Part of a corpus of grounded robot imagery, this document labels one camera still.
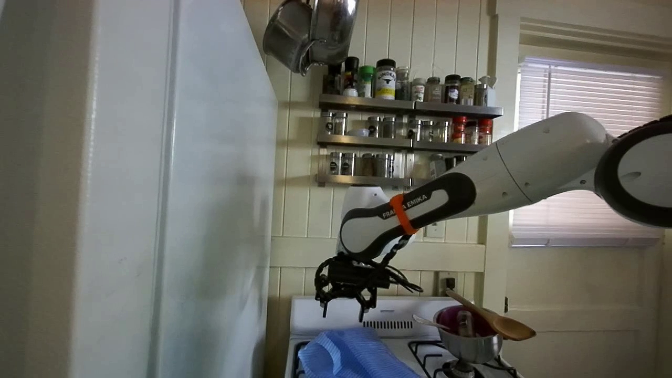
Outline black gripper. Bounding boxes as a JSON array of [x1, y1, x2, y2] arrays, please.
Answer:
[[314, 254, 393, 323]]

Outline blue striped fabric cloth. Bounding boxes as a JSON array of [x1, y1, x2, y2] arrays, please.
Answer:
[[298, 328, 417, 378]]

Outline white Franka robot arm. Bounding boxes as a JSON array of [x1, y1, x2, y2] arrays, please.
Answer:
[[314, 112, 672, 311]]

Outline white gas stove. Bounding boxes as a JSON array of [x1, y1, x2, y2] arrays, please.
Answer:
[[283, 296, 523, 378]]

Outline steel pot on stove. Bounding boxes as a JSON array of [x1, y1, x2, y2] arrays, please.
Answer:
[[435, 307, 501, 364]]

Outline wooden spoon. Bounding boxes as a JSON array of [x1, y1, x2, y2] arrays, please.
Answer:
[[449, 291, 536, 341]]

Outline metal spice rack shelf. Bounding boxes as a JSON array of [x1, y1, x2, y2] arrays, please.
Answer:
[[314, 94, 501, 190]]

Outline white refrigerator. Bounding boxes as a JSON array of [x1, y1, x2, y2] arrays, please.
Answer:
[[0, 0, 276, 378]]

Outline hanging steel pots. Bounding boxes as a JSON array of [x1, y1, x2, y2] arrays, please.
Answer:
[[262, 0, 359, 73]]

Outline white window blind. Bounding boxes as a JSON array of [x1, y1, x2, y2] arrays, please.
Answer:
[[509, 59, 663, 248]]

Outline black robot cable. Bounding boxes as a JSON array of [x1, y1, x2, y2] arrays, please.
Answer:
[[376, 234, 423, 296]]

